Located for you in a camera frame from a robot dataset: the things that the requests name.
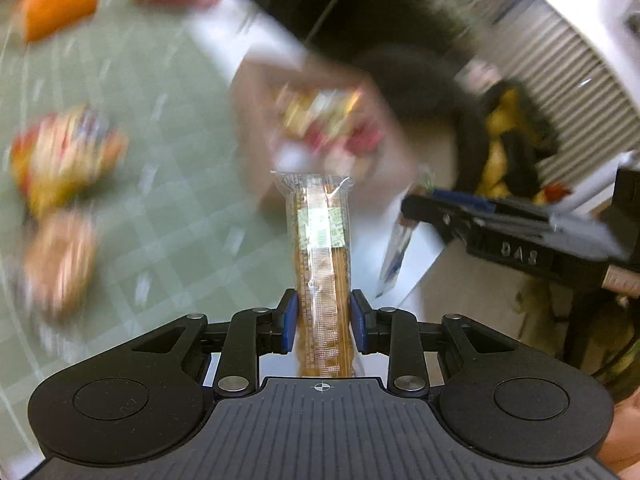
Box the black jacket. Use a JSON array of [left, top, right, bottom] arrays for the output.
[[305, 0, 551, 196]]

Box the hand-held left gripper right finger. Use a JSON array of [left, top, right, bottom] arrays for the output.
[[350, 289, 518, 397]]

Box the camouflage patterned cloth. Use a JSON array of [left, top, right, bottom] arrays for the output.
[[565, 285, 640, 401]]

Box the white paper sheet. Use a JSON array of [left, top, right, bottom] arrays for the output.
[[350, 200, 451, 311]]

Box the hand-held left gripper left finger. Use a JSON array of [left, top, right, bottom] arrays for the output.
[[131, 289, 300, 395]]

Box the long brown biscuit packet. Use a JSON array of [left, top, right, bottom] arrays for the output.
[[272, 171, 357, 377]]

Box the grey slatted panel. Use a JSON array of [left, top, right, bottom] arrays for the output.
[[450, 5, 640, 186]]

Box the red snack packet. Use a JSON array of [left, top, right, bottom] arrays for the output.
[[10, 105, 128, 181]]

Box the red-brown round print packet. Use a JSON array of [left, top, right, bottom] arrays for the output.
[[300, 110, 386, 161]]

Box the dark cabinet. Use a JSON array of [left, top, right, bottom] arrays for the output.
[[235, 0, 501, 61]]

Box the green checked tablecloth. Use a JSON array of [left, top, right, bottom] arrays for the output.
[[0, 0, 301, 461]]

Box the blue label chocolate packet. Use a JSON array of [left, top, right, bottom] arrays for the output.
[[377, 220, 416, 298]]

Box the clear packet of bread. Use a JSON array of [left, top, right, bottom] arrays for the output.
[[20, 210, 98, 321]]

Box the yellow snack packet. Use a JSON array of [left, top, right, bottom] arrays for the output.
[[20, 150, 116, 218]]

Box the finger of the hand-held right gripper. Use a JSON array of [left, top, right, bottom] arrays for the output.
[[430, 188, 556, 222], [401, 196, 488, 246]]

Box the pink cardboard box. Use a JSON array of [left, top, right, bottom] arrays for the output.
[[227, 55, 426, 241]]

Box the small yellow-red cake packet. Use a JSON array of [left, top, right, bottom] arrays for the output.
[[277, 85, 366, 133]]

